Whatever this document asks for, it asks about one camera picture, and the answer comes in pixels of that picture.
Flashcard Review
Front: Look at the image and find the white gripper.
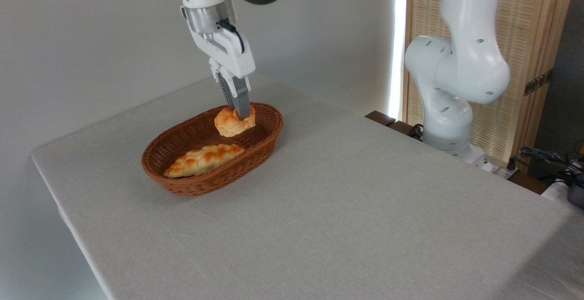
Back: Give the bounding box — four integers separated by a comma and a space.
185, 16, 256, 121

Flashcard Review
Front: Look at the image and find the round braided bread roll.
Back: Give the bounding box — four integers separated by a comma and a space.
214, 105, 257, 138

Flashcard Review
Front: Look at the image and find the brown oval wicker basket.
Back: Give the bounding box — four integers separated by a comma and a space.
141, 102, 284, 197

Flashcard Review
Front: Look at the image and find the long braided bread loaf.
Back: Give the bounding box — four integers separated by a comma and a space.
163, 143, 246, 179

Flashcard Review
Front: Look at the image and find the dark wooden side table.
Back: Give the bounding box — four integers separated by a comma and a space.
365, 110, 425, 142

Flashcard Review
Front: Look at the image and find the grey tablecloth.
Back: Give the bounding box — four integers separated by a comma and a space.
31, 74, 584, 300

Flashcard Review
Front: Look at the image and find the white power strip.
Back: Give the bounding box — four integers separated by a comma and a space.
483, 160, 521, 181

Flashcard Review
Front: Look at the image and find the dark metal screen hinge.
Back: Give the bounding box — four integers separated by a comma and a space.
523, 68, 554, 97

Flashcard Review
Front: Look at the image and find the wooden lattice folding screen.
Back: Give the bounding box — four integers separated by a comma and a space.
403, 0, 578, 173

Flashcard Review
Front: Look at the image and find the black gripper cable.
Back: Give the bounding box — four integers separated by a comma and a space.
217, 19, 246, 55

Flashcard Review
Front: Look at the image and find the black cable bundle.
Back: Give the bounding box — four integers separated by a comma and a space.
507, 141, 584, 187

